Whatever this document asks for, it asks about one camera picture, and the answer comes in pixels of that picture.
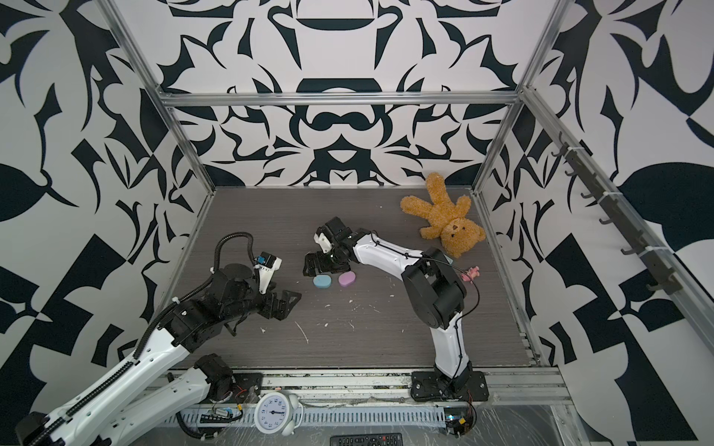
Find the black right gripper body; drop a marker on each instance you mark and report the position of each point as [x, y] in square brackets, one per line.
[328, 262]

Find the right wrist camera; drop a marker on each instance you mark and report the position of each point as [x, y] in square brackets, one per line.
[324, 243]

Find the small pink toy figure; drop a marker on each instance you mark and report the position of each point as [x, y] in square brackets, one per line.
[470, 274]

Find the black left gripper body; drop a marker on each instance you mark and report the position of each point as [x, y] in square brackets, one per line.
[270, 308]

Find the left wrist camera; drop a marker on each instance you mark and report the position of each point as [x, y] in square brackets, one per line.
[266, 266]

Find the brown teddy bear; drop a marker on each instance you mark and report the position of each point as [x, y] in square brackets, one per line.
[447, 220]

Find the black wall hook rail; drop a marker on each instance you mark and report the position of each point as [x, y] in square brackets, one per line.
[621, 214]

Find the purple earbud charging case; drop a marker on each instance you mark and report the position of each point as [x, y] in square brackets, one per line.
[347, 279]

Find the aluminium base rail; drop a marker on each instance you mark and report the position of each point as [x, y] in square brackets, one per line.
[391, 386]

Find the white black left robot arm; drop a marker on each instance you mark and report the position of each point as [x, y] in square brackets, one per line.
[115, 410]

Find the white round alarm clock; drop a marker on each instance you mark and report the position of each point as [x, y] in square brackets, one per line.
[278, 413]

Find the black remote control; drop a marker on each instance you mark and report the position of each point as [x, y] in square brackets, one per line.
[369, 439]

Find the green circuit board left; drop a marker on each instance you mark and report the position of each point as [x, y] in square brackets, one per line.
[222, 416]

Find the white slotted cable duct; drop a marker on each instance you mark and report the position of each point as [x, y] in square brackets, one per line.
[417, 416]

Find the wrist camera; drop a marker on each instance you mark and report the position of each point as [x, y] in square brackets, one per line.
[324, 243]
[266, 266]

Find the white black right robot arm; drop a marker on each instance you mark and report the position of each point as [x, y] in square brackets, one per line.
[436, 293]

